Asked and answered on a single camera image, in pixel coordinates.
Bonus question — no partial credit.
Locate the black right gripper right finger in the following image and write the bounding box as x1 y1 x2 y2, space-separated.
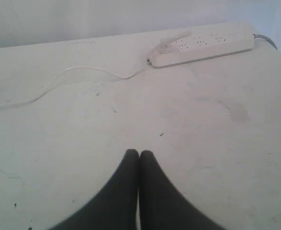
139 150 211 230

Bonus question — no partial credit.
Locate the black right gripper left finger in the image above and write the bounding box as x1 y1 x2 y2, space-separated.
52 149 139 230

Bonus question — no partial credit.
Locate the white power strip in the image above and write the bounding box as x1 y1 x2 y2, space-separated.
147 22 255 68

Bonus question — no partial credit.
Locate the white lamp power cable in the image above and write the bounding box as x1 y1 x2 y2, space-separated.
0 46 162 113

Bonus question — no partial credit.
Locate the grey power strip cord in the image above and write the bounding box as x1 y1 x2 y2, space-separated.
252 34 279 50

